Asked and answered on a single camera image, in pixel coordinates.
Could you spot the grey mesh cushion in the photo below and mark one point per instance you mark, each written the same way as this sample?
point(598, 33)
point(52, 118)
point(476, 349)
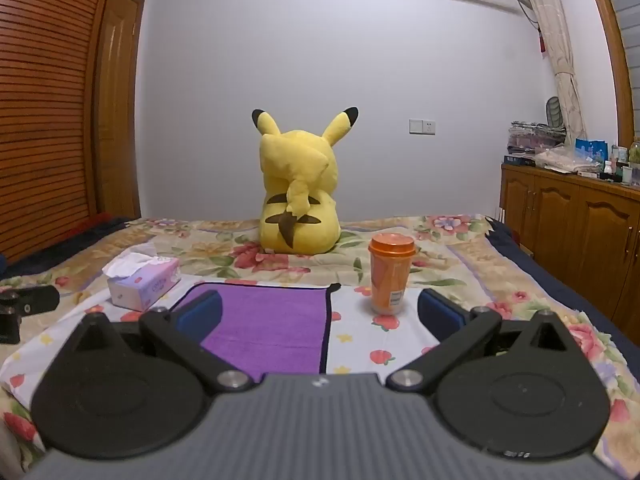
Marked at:
point(553, 111)

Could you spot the small red wall hanging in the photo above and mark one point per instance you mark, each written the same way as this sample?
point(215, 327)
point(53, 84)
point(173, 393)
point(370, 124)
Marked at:
point(542, 41)

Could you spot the purple towel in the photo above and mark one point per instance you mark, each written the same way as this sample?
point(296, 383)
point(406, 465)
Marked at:
point(270, 325)

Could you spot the green jar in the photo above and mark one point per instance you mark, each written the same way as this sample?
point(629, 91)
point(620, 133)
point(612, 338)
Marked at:
point(635, 152)

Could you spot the clear bag of cloth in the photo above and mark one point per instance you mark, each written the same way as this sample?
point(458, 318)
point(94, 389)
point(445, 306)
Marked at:
point(562, 160)

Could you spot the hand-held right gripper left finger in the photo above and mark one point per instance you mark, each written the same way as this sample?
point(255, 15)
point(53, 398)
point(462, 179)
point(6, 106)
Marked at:
point(201, 312)

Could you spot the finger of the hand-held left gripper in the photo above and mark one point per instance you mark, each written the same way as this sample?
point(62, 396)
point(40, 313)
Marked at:
point(37, 301)

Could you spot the white wall socket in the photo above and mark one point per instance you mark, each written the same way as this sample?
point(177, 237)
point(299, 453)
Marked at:
point(422, 126)

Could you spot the stack of folded fabrics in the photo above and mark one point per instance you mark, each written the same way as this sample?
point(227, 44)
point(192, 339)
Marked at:
point(535, 137)

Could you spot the wooden window frame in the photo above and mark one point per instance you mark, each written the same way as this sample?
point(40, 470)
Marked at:
point(607, 35)

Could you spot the white strawberry print cloth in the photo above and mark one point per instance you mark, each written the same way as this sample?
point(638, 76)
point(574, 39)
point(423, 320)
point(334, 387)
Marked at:
point(360, 332)

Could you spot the orange lidded cup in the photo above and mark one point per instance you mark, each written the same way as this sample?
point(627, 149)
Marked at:
point(391, 277)

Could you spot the small white bottle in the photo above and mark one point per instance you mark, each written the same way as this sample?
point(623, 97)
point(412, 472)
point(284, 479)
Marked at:
point(627, 174)

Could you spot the floral blanket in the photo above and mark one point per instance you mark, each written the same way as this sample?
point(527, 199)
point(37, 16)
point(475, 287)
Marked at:
point(450, 240)

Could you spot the blue gift bag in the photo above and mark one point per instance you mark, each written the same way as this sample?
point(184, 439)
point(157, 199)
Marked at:
point(591, 149)

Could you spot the wooden louvre wardrobe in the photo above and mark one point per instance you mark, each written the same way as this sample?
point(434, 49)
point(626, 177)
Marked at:
point(45, 110)

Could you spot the yellow plush toy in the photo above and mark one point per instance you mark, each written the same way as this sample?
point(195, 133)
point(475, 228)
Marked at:
point(300, 170)

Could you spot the wooden cabinet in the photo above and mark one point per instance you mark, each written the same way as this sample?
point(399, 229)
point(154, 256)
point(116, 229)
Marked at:
point(590, 230)

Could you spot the beige curtain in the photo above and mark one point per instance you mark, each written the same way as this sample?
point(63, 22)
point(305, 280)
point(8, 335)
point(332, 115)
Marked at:
point(560, 60)

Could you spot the tissue box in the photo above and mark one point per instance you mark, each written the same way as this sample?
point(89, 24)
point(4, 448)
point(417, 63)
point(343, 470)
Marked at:
point(147, 286)

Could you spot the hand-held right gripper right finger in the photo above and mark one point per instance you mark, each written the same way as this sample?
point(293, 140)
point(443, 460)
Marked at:
point(439, 312)

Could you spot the wooden door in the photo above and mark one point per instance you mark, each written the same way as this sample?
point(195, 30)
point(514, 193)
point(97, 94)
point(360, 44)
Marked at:
point(117, 110)

